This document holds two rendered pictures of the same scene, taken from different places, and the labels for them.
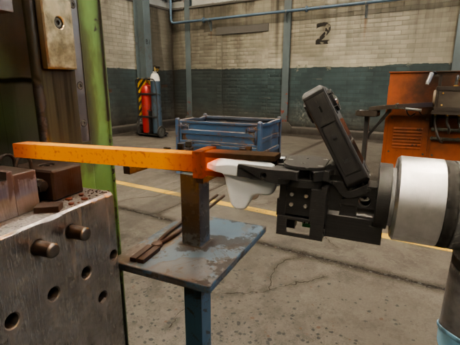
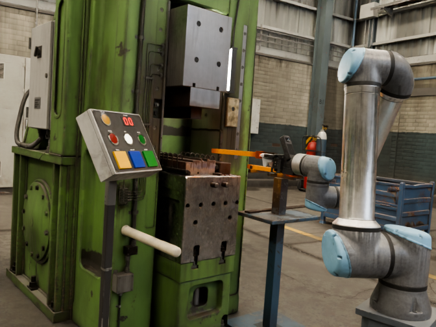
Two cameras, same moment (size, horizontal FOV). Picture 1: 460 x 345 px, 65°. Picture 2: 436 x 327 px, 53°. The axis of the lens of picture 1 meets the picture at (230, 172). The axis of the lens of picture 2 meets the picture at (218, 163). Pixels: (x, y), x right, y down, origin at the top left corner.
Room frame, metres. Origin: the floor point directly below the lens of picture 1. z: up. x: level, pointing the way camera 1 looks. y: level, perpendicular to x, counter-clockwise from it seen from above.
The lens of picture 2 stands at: (-1.41, -0.71, 1.14)
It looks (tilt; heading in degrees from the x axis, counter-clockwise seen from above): 4 degrees down; 27
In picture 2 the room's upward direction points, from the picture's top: 4 degrees clockwise
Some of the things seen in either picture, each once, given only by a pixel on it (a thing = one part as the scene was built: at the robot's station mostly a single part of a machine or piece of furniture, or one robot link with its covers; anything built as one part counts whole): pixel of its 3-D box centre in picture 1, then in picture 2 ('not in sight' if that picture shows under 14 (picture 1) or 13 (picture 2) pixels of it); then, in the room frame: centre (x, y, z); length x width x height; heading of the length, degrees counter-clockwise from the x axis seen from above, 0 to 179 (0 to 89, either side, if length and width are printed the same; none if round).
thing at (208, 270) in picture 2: not in sight; (176, 285); (0.71, 0.59, 0.23); 0.55 x 0.37 x 0.47; 68
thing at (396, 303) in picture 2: not in sight; (401, 294); (0.13, -0.63, 0.65); 0.19 x 0.19 x 0.10
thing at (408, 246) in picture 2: not in sight; (402, 254); (0.13, -0.63, 0.79); 0.17 x 0.15 x 0.18; 125
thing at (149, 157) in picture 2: not in sight; (149, 159); (0.13, 0.42, 1.01); 0.07 x 0.05 x 0.07; 3
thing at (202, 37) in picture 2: not in sight; (190, 55); (0.70, 0.59, 1.56); 0.42 x 0.39 x 0.40; 68
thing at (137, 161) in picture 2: not in sight; (135, 159); (0.03, 0.41, 1.01); 0.07 x 0.05 x 0.07; 3
